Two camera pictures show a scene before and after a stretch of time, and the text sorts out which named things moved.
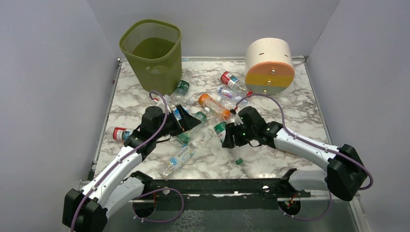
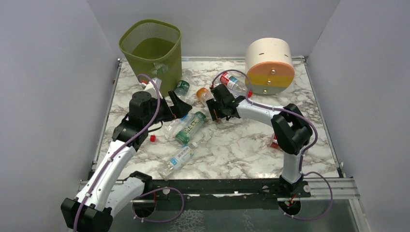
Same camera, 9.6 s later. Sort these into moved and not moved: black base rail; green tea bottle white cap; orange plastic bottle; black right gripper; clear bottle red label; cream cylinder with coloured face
Moved: orange plastic bottle; black right gripper
Not moved: black base rail; green tea bottle white cap; cream cylinder with coloured face; clear bottle red label
